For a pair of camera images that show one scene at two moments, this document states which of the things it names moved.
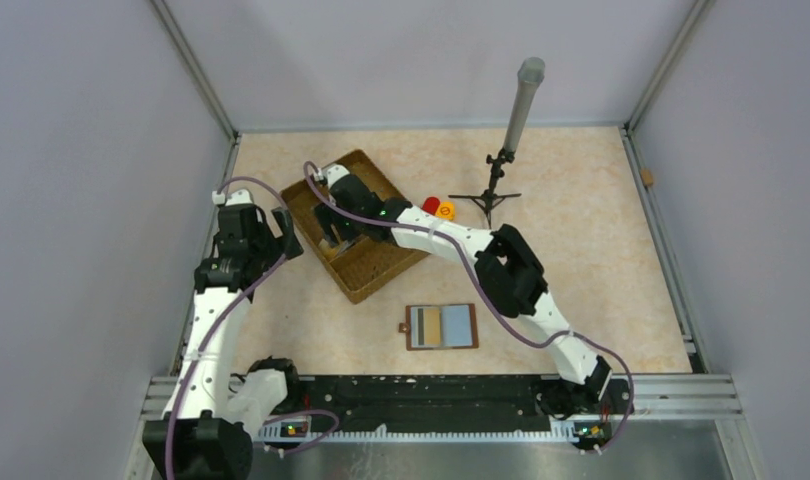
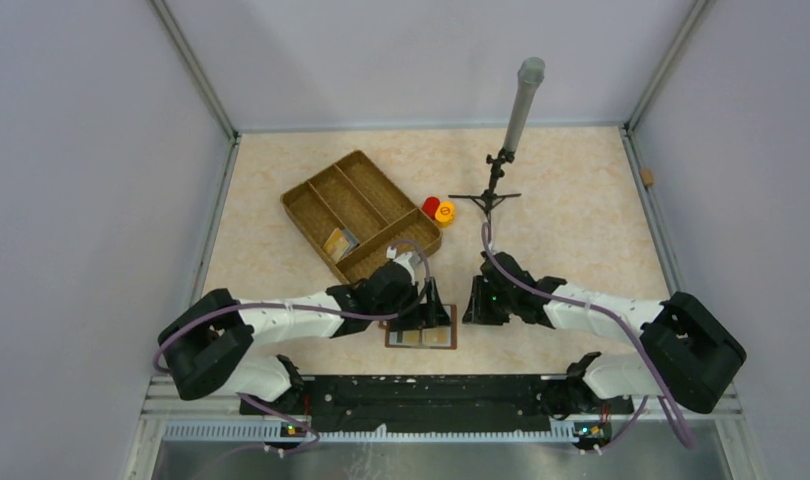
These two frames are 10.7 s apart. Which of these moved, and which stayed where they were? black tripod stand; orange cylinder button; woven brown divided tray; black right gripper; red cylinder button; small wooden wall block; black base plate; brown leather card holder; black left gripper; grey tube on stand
Moved: black right gripper; black left gripper; brown leather card holder
Stayed: black tripod stand; grey tube on stand; orange cylinder button; small wooden wall block; black base plate; woven brown divided tray; red cylinder button
